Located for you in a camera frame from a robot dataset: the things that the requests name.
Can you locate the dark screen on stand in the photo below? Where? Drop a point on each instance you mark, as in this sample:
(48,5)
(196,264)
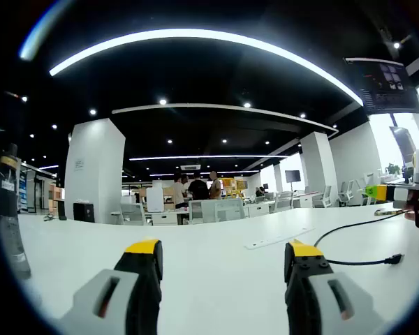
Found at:
(292,176)

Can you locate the black cabinet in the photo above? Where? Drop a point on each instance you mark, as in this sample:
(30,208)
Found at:
(84,212)

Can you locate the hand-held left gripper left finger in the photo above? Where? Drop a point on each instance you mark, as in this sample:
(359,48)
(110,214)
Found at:
(97,296)

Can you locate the long ceiling light strip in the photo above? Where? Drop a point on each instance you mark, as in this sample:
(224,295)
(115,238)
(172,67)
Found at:
(195,35)

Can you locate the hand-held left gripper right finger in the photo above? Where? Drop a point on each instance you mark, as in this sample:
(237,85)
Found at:
(349,303)

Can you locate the white desk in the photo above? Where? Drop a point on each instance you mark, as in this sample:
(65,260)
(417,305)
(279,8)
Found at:
(213,279)

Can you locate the white power strip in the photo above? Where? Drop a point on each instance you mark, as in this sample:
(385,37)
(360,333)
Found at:
(276,239)

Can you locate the white office chair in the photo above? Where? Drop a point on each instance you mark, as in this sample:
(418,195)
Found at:
(347,192)
(230,209)
(200,211)

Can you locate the black monitor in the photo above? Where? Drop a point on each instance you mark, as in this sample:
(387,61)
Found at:
(387,87)

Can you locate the yellow machine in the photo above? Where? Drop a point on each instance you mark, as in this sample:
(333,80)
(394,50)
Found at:
(235,188)

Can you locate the dark tall bottle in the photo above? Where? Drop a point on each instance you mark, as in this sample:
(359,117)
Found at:
(8,195)

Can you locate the white air purifier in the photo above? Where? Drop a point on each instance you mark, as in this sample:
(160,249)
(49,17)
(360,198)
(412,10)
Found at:
(155,200)

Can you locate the green potted plant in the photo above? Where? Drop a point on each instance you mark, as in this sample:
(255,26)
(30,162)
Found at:
(394,170)

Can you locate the black monitor stand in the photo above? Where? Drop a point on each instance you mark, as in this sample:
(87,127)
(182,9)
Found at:
(403,143)

